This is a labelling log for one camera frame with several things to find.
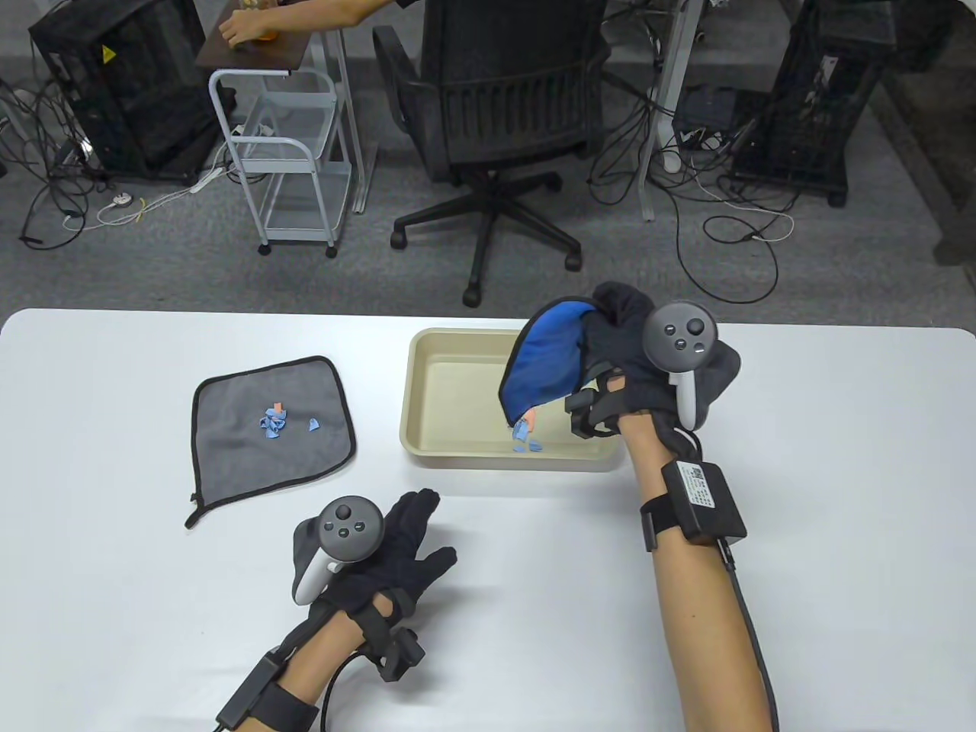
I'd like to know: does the black computer tower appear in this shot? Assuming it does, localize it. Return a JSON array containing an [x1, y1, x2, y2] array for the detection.
[[728, 0, 897, 207]]

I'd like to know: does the beige plastic tray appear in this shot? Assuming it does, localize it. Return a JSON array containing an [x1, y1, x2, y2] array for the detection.
[[400, 328, 628, 471]]

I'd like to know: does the orange drink bottle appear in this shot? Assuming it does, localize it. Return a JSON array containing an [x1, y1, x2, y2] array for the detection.
[[241, 0, 280, 43]]

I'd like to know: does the person's left hand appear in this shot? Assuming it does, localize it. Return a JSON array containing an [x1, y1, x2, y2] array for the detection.
[[328, 490, 458, 683]]

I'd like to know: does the black tower with yellow sticker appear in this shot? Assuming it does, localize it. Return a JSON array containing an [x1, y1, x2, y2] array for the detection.
[[28, 0, 222, 184]]

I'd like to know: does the black wrist sensor box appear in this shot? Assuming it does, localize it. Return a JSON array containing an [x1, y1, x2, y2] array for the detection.
[[661, 460, 748, 544], [216, 650, 284, 729]]

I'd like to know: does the grey white controller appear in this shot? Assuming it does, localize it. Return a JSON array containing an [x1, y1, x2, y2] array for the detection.
[[294, 497, 384, 605], [643, 303, 740, 430]]

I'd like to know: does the black left wrist strap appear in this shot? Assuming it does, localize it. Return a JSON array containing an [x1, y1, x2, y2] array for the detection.
[[255, 681, 319, 732]]

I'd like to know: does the black left wrist sensor box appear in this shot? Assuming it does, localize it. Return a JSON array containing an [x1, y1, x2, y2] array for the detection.
[[216, 650, 284, 729]]

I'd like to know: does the black right sensor cable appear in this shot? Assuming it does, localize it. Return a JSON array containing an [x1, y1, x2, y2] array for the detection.
[[717, 538, 780, 732]]

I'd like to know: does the tangle of black floor cables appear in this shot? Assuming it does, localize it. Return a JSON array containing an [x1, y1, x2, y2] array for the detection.
[[0, 76, 104, 249]]

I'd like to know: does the black left glove cable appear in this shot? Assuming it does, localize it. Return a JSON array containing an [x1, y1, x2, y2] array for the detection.
[[320, 648, 367, 732]]

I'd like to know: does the black right wrist sensor box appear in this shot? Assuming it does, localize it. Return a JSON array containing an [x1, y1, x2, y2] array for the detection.
[[661, 460, 748, 544]]

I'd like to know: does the black wrist strap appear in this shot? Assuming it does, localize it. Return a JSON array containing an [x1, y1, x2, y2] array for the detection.
[[639, 496, 683, 551], [255, 681, 319, 732]]

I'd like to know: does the grey white left controller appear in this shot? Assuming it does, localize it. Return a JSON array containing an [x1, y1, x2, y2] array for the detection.
[[294, 497, 384, 605]]

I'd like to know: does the person's right forearm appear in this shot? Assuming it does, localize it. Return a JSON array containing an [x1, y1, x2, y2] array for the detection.
[[621, 412, 775, 732]]

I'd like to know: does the black right wrist strap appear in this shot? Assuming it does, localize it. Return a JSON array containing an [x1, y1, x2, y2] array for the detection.
[[639, 496, 683, 551]]

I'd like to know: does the black looped floor cable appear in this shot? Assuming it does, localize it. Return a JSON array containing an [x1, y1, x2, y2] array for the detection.
[[675, 175, 782, 306]]

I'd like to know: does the grey green hand towel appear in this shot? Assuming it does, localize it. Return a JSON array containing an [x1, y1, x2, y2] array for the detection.
[[185, 355, 357, 529]]

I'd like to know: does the grey white right controller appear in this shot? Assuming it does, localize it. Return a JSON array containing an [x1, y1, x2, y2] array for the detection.
[[643, 303, 740, 430]]

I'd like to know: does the person's right hand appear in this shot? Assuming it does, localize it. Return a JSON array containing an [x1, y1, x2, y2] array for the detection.
[[566, 282, 679, 439]]

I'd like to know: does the white floor cable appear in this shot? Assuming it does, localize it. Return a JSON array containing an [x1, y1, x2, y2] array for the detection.
[[701, 172, 795, 245]]

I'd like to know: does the white desk leg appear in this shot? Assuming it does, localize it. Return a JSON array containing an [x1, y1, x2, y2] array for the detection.
[[320, 0, 367, 214], [637, 0, 706, 222]]

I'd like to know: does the pile of balloon pieces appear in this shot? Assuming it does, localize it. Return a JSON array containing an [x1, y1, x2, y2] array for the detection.
[[258, 402, 321, 441], [509, 408, 546, 452]]

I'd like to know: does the brown wooden side table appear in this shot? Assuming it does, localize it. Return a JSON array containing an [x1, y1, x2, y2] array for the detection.
[[195, 0, 325, 75]]

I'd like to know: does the black box under desk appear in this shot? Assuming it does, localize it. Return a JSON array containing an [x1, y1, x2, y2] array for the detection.
[[675, 84, 740, 132]]

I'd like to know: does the blue grey hand towel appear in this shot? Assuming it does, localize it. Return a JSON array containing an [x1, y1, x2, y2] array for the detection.
[[498, 299, 611, 429]]

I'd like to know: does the black office chair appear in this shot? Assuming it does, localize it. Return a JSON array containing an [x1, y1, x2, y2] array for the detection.
[[374, 0, 611, 307]]

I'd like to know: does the another person's forearm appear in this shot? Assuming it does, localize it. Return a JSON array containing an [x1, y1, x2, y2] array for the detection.
[[267, 0, 397, 35]]

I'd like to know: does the white rolling cart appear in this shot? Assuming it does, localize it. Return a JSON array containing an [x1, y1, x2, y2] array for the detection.
[[208, 67, 353, 258]]

